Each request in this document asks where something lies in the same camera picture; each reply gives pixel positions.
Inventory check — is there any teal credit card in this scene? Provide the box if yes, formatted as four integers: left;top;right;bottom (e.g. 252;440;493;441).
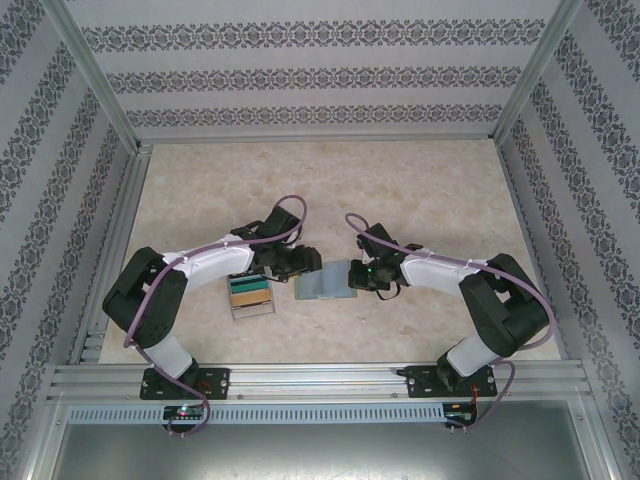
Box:
229;276;271;294

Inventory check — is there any aluminium rear frame bar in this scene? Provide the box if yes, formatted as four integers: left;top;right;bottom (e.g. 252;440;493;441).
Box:
134;133;501;147

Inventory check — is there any gold credit card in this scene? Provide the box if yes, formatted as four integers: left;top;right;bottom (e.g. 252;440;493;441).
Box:
230;290;274;308

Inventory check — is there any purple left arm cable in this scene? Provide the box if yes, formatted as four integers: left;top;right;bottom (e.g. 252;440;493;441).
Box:
122;193;308;439

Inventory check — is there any right aluminium frame post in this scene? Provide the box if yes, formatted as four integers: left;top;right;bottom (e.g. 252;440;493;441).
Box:
492;0;587;144

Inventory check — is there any aluminium frame post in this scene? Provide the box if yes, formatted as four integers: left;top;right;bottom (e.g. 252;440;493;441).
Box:
492;0;587;144
42;0;151;154

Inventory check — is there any slotted grey cable duct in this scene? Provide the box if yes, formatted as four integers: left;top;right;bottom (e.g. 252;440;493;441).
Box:
67;403;446;425

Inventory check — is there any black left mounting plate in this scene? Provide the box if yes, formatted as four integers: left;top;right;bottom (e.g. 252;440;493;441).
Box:
139;367;232;402

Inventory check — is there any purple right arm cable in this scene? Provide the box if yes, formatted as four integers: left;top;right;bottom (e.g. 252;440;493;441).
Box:
344;212;557;434

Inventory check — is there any circuit board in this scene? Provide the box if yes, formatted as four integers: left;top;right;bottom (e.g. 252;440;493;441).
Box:
163;403;206;421
443;402;479;424

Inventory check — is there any black mounting plate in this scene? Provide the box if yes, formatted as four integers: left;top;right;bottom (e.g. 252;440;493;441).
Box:
139;367;232;402
399;364;501;401

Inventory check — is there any left circuit board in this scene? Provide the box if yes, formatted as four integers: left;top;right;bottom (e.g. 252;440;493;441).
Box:
163;403;206;421

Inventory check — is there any clear acrylic card tray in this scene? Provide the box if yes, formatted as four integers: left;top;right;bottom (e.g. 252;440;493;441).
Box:
225;272;277;324

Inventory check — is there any left aluminium frame post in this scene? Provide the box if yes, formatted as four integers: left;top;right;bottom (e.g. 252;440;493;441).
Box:
42;0;151;154

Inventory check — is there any grey-blue card holder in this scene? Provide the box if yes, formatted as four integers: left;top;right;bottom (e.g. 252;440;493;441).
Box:
293;259;359;301

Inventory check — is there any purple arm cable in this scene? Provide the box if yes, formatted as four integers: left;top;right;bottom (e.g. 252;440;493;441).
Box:
344;212;557;434
122;193;308;439

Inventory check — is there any right circuit board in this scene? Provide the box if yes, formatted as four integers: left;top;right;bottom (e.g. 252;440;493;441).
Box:
443;402;479;424

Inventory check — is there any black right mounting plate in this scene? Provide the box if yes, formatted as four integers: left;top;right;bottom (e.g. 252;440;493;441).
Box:
399;364;501;401

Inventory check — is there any grey metal panel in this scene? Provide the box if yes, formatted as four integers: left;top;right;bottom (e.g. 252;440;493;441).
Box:
29;419;619;480

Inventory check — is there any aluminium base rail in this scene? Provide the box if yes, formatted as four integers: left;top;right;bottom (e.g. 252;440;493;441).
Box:
49;363;586;402

